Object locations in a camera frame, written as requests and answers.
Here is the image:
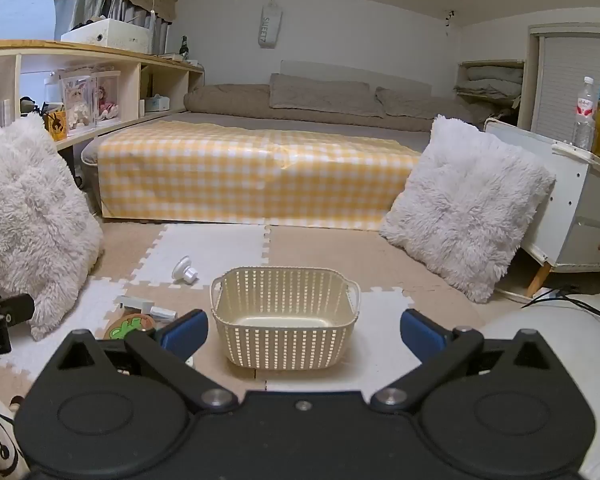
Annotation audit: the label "white storage box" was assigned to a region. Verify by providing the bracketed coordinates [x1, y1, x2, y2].
[60, 18, 153, 56]

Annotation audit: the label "wooden shelf unit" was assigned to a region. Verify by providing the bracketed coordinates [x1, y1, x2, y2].
[0, 40, 206, 152]

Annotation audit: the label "brown bed pillow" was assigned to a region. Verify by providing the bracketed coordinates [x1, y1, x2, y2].
[375, 86, 486, 128]
[269, 73, 386, 118]

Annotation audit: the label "cream roller door wardrobe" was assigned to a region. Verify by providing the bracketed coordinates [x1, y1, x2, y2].
[527, 22, 600, 147]

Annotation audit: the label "white plastic handle housing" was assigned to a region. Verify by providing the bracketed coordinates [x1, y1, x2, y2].
[115, 296, 178, 322]

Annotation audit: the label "white suction cup holder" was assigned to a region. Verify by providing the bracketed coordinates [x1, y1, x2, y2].
[171, 256, 201, 285]

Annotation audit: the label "round wooden green disc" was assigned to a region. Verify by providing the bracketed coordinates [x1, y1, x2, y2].
[103, 312, 156, 341]

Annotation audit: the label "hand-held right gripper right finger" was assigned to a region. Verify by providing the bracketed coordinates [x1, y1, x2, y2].
[369, 309, 568, 413]

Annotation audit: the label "foam puzzle floor mat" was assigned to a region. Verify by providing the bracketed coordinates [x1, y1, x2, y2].
[0, 220, 531, 397]

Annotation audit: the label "hanging white fabric banner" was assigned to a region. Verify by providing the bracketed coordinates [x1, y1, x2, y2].
[257, 0, 284, 49]

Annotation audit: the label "fluffy white pillow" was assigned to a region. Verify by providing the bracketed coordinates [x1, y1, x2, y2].
[0, 112, 105, 342]
[379, 115, 557, 305]

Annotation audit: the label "cream plastic woven basket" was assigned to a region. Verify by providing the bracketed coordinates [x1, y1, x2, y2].
[210, 266, 362, 371]

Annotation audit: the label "folded grey blankets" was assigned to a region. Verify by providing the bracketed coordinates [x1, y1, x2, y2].
[456, 62, 525, 107]

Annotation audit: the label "white drawer cabinet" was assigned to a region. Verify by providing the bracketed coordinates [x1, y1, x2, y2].
[485, 117, 600, 299]

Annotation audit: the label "yellow gingham bed cover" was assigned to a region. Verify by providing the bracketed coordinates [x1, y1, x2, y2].
[96, 120, 422, 232]

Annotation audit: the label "black cable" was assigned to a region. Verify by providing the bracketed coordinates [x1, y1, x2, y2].
[520, 287, 600, 335]

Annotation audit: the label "orange printed cup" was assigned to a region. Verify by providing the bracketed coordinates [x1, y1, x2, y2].
[44, 110, 69, 142]

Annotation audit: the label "bed with yellow checked cover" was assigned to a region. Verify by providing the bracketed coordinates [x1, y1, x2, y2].
[80, 109, 486, 226]

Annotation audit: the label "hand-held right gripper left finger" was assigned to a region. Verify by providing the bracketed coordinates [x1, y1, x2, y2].
[40, 309, 240, 413]

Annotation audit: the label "clear doll display box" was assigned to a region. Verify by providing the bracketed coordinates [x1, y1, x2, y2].
[92, 67, 123, 123]
[60, 70, 99, 133]

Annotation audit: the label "grey curtain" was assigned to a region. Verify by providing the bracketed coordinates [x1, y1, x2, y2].
[54, 0, 173, 56]

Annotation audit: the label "clear bottle red label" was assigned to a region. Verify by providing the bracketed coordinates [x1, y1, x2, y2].
[572, 76, 597, 152]

